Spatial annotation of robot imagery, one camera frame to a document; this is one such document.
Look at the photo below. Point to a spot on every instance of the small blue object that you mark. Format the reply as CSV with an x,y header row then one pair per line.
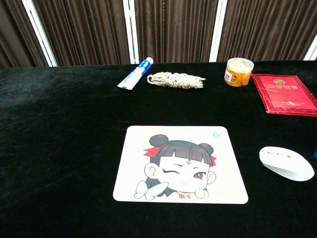
x,y
315,154

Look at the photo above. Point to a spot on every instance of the blue white toothpaste tube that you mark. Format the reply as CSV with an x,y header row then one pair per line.
x,y
133,77

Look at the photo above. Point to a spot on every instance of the white frame post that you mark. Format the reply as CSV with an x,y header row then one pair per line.
x,y
39,33
312,49
130,32
218,29

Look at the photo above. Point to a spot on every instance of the brown curtain panel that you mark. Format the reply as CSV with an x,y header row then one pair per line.
x,y
265,29
84,29
15,32
175,29

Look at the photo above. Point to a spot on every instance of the red certificate booklet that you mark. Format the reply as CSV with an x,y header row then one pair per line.
x,y
284,96

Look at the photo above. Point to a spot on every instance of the clear jar of rubber bands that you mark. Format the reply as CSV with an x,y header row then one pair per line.
x,y
238,73

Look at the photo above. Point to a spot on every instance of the black velvet table cloth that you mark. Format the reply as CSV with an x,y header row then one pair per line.
x,y
62,148

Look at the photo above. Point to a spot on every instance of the white computer mouse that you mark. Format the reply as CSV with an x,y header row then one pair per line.
x,y
284,163

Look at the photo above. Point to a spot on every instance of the cartoon girl mouse pad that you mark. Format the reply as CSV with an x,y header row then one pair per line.
x,y
223,183

